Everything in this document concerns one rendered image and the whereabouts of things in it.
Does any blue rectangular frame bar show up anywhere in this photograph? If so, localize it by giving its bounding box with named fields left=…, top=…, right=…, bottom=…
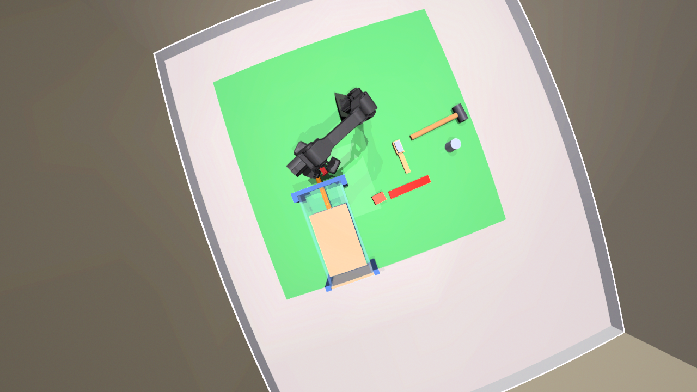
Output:
left=291, top=174, right=346, bottom=198

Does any red rectangular bar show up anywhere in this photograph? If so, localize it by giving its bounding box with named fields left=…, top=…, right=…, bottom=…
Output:
left=388, top=175, right=430, bottom=199

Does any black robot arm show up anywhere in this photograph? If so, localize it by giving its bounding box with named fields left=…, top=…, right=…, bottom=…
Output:
left=286, top=88, right=378, bottom=179

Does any mallet with orange handle and dark grey head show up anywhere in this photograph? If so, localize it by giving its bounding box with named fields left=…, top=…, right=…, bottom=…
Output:
left=410, top=104, right=468, bottom=140

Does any grey cylinder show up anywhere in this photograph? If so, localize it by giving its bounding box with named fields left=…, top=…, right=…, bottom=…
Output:
left=444, top=138, right=461, bottom=152

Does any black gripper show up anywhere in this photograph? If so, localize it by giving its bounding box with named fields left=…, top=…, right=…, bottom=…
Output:
left=294, top=141, right=341, bottom=174

